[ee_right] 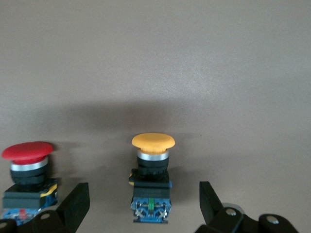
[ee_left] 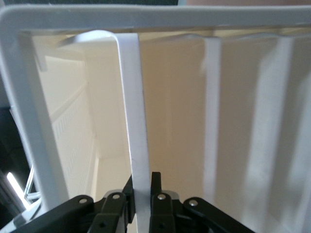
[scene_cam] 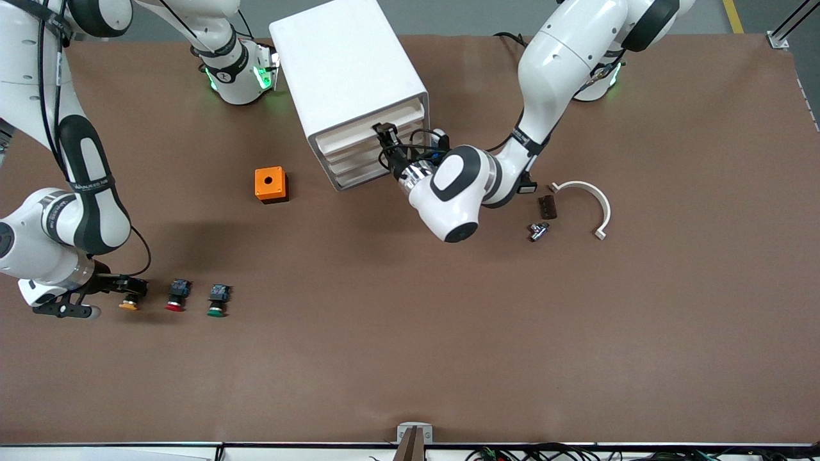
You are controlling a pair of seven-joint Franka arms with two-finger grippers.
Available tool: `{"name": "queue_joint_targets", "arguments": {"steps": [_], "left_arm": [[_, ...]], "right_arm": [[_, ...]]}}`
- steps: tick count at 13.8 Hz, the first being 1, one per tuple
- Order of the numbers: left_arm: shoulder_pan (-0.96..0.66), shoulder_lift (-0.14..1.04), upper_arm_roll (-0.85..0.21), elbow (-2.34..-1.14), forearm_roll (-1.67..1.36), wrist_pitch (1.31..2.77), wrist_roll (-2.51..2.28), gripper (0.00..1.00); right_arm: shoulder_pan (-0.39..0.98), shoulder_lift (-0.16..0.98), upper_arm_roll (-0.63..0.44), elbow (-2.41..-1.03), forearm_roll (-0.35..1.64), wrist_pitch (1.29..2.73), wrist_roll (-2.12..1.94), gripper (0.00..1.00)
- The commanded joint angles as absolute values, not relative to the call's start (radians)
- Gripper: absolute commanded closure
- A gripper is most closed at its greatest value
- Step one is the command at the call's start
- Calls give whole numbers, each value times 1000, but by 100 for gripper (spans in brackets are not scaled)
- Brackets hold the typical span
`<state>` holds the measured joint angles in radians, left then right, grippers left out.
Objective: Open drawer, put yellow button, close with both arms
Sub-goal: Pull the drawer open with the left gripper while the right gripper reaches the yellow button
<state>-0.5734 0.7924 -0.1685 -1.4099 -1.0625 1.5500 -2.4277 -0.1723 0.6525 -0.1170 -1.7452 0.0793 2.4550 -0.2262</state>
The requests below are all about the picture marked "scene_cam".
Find brown paper table cover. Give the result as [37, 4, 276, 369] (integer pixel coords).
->
[0, 32, 820, 446]

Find grey metal table bracket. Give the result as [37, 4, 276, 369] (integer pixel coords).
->
[397, 422, 434, 444]

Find white drawer cabinet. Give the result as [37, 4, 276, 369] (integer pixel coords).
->
[268, 0, 431, 192]

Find white curved plastic bracket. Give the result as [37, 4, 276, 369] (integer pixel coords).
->
[548, 181, 612, 241]

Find aluminium frame post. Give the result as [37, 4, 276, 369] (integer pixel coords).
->
[767, 0, 820, 49]

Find green mushroom push button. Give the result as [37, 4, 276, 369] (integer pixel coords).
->
[206, 284, 233, 318]

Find orange button enclosure box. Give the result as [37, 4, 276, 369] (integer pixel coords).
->
[254, 166, 290, 204]

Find red mushroom push button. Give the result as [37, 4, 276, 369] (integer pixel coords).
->
[165, 279, 193, 313]

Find white plastic drawer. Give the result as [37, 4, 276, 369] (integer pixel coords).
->
[334, 160, 401, 191]
[316, 101, 425, 153]
[322, 118, 426, 164]
[328, 144, 398, 177]

